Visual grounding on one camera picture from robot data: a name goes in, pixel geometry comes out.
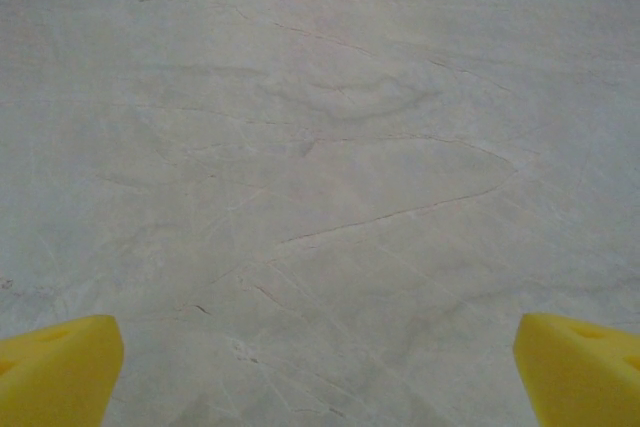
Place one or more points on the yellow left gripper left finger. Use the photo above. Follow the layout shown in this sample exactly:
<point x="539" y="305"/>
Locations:
<point x="55" y="372"/>

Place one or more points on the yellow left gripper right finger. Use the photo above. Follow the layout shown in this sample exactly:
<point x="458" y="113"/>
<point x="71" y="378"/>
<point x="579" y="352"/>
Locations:
<point x="585" y="377"/>

